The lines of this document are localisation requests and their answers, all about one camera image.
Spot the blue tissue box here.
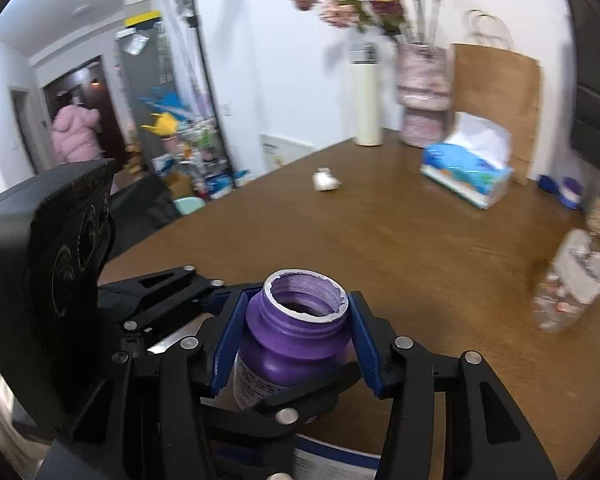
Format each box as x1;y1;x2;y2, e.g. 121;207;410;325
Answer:
420;112;514;210

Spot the teal stool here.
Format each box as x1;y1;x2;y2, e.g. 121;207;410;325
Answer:
172;196;206;216

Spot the dark brown door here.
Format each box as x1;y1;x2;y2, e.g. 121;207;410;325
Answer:
42;56;130;167

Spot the white thermos bottle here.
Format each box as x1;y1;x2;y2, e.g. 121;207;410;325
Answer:
349;42;384;147

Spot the purple bottle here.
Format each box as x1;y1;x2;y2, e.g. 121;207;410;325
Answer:
215;268;351;413

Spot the white and blue paper sheet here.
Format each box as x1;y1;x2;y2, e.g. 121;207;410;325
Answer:
292;432;383;480

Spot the cluttered storage shelf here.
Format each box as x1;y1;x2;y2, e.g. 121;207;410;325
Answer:
150;115;233;202

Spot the pink patterned vase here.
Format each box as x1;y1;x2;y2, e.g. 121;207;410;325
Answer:
396;42;454;149

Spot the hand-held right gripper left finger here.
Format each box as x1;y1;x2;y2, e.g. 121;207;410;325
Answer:
70;291;353;480

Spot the black chair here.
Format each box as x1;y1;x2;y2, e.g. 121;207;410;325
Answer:
110;174;184;257
565;0;600;162

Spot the brown paper bag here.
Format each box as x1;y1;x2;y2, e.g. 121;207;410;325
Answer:
452;9;542;187

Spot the grey refrigerator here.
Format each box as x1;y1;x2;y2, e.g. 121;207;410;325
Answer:
113;19;182;163

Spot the small white crumpled object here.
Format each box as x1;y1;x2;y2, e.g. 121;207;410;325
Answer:
313;167;342;194

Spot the white board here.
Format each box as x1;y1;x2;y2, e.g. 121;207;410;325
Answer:
259;133;316;172

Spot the clear plastic snack jar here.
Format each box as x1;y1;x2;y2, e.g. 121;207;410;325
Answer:
531;229;600;334

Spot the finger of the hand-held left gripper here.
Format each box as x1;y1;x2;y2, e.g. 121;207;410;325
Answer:
98;264;227;312
122;282;263;356

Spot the black chair back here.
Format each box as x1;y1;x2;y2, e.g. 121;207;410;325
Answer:
565;0;600;162

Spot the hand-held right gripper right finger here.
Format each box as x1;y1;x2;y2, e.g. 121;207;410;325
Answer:
347;291;561;480

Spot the yellow toy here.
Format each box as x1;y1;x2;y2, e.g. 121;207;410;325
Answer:
140;112;179;139

